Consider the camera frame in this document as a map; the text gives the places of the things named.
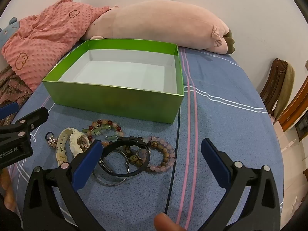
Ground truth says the pink plush pig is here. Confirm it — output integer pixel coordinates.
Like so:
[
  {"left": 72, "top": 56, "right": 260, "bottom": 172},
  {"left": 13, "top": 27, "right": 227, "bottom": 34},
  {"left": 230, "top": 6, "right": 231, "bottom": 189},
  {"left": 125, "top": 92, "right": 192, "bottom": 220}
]
[{"left": 85, "top": 0, "right": 236, "bottom": 54}]

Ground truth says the person's left hand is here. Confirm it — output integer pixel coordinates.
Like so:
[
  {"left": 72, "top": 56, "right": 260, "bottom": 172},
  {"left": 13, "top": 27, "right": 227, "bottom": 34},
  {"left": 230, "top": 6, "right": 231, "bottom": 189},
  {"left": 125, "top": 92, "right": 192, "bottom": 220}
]
[{"left": 0, "top": 168, "right": 18, "bottom": 211}]

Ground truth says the orange green bead bracelet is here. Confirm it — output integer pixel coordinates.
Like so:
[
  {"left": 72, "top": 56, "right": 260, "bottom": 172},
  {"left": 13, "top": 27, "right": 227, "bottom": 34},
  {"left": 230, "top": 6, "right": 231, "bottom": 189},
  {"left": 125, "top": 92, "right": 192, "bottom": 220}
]
[{"left": 82, "top": 119, "right": 123, "bottom": 147}]

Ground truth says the blue striped bed sheet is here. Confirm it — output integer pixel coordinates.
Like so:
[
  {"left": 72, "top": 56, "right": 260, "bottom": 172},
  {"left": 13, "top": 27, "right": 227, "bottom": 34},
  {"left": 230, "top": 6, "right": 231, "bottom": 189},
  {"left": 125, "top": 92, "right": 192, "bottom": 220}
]
[{"left": 7, "top": 38, "right": 283, "bottom": 231}]

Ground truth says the pink bead bracelet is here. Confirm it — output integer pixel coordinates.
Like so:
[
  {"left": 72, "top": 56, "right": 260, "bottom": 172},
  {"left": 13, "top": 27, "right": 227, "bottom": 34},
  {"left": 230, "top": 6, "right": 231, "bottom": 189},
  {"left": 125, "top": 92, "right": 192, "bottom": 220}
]
[{"left": 143, "top": 135, "right": 176, "bottom": 173}]

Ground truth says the brown wooden chair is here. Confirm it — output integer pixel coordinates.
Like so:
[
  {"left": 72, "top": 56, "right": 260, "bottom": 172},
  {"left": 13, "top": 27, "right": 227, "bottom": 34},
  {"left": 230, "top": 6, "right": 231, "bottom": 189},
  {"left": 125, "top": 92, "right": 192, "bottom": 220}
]
[{"left": 260, "top": 58, "right": 289, "bottom": 116}]

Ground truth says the person's right hand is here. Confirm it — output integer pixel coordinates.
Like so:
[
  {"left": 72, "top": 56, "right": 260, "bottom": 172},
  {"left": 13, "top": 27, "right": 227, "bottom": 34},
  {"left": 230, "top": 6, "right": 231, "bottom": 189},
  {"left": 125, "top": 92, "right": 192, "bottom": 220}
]
[{"left": 154, "top": 213, "right": 186, "bottom": 231}]

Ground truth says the black wrist watch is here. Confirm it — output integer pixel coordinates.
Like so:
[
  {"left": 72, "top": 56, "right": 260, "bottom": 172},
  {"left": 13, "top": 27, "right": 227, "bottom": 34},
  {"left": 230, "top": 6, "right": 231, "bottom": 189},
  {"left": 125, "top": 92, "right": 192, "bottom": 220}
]
[{"left": 98, "top": 137, "right": 151, "bottom": 177}]

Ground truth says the olive towel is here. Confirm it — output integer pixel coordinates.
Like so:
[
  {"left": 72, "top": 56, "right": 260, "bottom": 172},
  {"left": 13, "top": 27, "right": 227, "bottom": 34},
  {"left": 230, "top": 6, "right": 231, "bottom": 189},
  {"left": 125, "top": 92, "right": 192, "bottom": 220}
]
[{"left": 273, "top": 64, "right": 295, "bottom": 125}]

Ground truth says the pink dotted blanket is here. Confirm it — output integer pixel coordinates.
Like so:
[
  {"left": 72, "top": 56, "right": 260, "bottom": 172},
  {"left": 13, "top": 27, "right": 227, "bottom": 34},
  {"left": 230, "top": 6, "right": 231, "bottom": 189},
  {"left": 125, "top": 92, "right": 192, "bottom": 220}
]
[{"left": 1, "top": 0, "right": 118, "bottom": 90}]

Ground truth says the green cardboard box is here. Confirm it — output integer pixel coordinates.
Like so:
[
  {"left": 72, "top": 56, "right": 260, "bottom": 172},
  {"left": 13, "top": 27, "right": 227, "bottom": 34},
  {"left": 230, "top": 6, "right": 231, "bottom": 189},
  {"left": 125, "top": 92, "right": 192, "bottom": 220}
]
[{"left": 42, "top": 39, "right": 185, "bottom": 124}]

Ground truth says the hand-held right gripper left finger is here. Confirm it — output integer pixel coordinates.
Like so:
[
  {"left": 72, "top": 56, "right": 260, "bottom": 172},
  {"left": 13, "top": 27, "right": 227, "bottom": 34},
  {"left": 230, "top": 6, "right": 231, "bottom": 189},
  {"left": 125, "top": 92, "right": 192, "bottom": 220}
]
[{"left": 23, "top": 140, "right": 104, "bottom": 231}]

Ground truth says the brown wooden bead bracelet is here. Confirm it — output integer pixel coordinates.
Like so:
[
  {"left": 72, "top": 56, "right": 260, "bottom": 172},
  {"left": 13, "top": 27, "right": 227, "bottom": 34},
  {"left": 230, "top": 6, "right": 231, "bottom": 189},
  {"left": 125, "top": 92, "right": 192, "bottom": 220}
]
[{"left": 123, "top": 141, "right": 170, "bottom": 169}]

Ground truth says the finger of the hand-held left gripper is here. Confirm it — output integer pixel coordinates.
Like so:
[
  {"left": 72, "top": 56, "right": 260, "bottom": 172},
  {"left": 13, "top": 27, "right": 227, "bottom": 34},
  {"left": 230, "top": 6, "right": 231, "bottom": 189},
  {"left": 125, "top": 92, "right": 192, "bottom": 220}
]
[
  {"left": 0, "top": 107, "right": 49, "bottom": 147},
  {"left": 0, "top": 102, "right": 20, "bottom": 120}
]

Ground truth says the blue plush toy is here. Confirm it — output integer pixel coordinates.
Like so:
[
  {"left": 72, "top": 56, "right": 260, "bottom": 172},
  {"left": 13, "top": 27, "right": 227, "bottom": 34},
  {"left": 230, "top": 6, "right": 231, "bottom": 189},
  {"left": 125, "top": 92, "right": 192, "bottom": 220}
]
[{"left": 0, "top": 17, "right": 20, "bottom": 51}]

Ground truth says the brown patterned cloth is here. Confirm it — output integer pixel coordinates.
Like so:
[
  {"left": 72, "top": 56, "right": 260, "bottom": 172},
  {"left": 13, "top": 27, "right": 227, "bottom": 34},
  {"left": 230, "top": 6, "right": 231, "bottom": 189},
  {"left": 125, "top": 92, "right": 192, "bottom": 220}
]
[{"left": 0, "top": 67, "right": 33, "bottom": 126}]

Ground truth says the brown wooden frame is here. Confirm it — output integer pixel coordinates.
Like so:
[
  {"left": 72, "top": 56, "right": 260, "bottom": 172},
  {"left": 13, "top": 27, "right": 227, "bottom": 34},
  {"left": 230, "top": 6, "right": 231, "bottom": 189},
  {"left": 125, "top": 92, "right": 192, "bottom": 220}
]
[{"left": 280, "top": 77, "right": 308, "bottom": 133}]

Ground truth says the silver metal bangle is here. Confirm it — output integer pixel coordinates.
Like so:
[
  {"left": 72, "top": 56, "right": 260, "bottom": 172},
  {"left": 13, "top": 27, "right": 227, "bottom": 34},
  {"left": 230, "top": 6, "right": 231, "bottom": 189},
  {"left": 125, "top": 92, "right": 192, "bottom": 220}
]
[{"left": 93, "top": 147, "right": 129, "bottom": 186}]

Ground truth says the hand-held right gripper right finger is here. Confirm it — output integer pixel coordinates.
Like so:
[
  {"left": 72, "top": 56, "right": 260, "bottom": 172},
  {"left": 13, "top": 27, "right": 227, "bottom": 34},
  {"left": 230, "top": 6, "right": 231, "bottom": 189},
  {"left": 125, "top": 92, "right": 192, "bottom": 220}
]
[{"left": 201, "top": 138, "right": 282, "bottom": 231}]

